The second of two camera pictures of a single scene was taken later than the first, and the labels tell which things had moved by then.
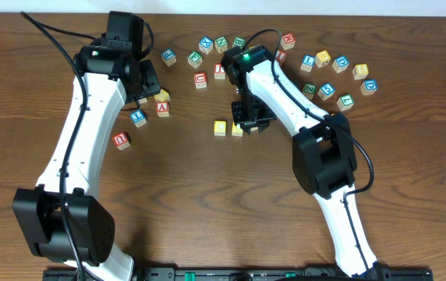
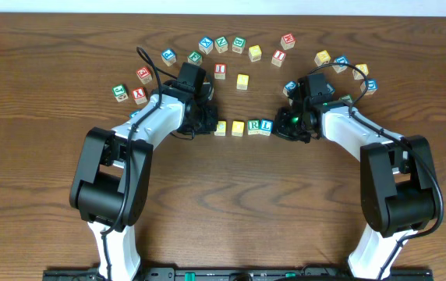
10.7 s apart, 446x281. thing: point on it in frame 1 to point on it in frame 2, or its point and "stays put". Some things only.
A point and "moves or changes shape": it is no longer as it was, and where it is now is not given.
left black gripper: (150, 80) to (207, 119)
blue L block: (308, 62) moves or changes shape
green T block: (345, 102) stays put
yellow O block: (236, 130) stays put
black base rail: (243, 274) stays put
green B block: (240, 41) stays put
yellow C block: (220, 128) stays put
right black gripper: (252, 115) to (285, 125)
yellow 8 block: (360, 71) stays put
